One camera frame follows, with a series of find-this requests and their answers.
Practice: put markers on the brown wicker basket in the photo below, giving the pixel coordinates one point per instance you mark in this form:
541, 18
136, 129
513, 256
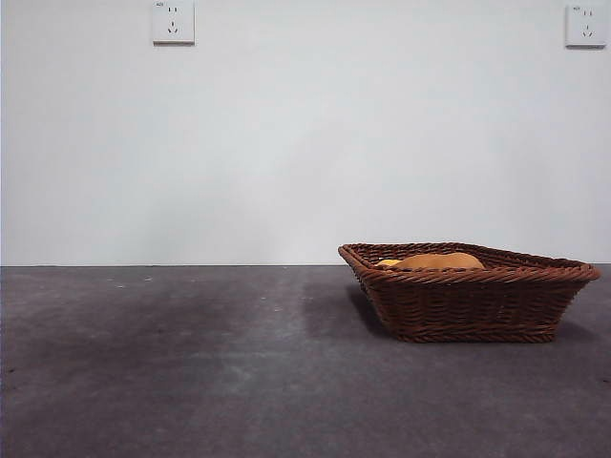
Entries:
468, 305

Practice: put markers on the white wall socket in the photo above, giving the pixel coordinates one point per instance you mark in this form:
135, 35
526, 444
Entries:
173, 24
584, 27

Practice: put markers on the yellow corn cob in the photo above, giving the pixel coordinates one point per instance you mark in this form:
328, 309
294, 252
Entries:
387, 262

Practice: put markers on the brown potato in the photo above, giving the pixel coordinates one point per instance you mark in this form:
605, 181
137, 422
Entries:
439, 261

